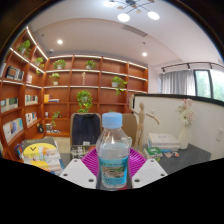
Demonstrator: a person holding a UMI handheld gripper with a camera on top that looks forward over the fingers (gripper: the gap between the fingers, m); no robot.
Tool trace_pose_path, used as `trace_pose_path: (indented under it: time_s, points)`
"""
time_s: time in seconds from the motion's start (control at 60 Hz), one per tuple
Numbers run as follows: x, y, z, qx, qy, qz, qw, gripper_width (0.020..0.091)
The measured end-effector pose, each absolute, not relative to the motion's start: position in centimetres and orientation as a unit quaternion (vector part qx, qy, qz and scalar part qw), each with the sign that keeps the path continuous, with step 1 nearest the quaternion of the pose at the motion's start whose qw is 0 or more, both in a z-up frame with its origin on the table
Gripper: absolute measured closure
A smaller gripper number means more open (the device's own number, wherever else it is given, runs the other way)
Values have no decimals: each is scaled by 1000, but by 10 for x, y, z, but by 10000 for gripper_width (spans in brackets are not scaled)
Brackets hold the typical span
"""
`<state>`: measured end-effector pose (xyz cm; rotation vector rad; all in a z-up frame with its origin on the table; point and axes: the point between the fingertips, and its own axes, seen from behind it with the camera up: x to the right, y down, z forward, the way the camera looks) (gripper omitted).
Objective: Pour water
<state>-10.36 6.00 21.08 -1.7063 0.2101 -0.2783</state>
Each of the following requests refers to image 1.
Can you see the branched ceiling lamp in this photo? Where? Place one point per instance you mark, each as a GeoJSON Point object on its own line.
{"type": "Point", "coordinates": [133, 8]}

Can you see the grey curtain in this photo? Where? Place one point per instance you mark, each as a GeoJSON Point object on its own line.
{"type": "Point", "coordinates": [176, 83]}

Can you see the white vase with flowers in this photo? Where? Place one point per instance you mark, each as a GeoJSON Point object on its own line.
{"type": "Point", "coordinates": [185, 130]}

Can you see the wooden bookshelf unit with plants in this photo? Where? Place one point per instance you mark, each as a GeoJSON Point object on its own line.
{"type": "Point", "coordinates": [66, 90]}

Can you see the small green white box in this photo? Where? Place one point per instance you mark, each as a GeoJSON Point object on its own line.
{"type": "Point", "coordinates": [153, 153]}

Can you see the clear blue-capped water bottle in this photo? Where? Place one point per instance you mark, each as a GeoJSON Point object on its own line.
{"type": "Point", "coordinates": [113, 160]}

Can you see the stack of colourful books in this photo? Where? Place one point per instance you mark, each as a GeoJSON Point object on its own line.
{"type": "Point", "coordinates": [41, 155]}

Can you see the black track light rail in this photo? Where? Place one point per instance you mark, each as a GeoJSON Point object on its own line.
{"type": "Point", "coordinates": [190, 65]}

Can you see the recessed ceiling spotlight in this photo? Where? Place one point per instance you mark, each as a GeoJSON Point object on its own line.
{"type": "Point", "coordinates": [59, 41]}
{"type": "Point", "coordinates": [144, 54]}

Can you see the wooden artist mannequin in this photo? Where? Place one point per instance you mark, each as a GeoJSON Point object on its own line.
{"type": "Point", "coordinates": [141, 123]}

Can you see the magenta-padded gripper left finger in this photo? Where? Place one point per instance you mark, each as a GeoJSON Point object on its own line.
{"type": "Point", "coordinates": [77, 172]}

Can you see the chair with dark jacket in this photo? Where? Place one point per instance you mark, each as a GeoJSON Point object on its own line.
{"type": "Point", "coordinates": [85, 128]}

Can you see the stack of white packs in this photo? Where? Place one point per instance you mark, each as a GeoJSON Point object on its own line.
{"type": "Point", "coordinates": [165, 140]}

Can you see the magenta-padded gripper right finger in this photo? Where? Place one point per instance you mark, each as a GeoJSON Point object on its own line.
{"type": "Point", "coordinates": [149, 171]}

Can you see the window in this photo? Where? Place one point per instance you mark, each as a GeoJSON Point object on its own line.
{"type": "Point", "coordinates": [210, 85]}

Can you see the ceiling air vent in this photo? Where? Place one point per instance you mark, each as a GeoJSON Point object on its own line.
{"type": "Point", "coordinates": [135, 30]}

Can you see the tan chair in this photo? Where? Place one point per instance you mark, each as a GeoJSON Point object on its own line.
{"type": "Point", "coordinates": [131, 126]}

